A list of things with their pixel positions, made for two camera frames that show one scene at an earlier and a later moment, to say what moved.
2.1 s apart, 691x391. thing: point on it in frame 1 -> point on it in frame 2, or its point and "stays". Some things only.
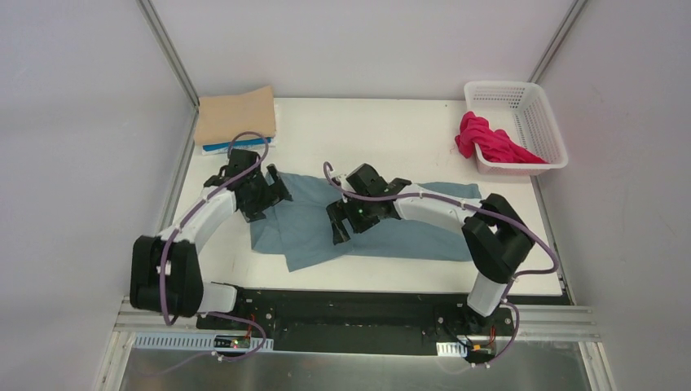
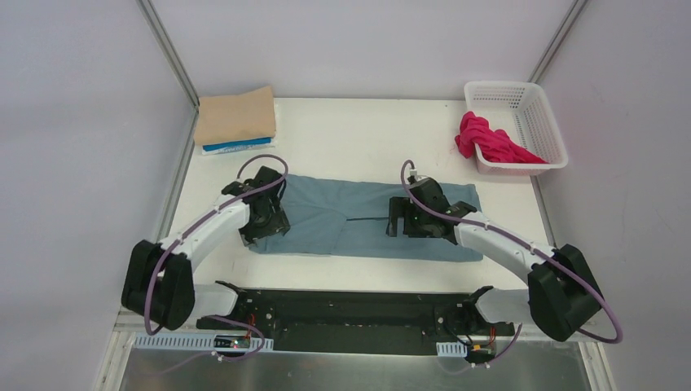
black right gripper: (345, 217) -> (396, 217)
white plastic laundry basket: (519, 109) stays
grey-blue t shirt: (297, 231) stays
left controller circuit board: (232, 341) stays
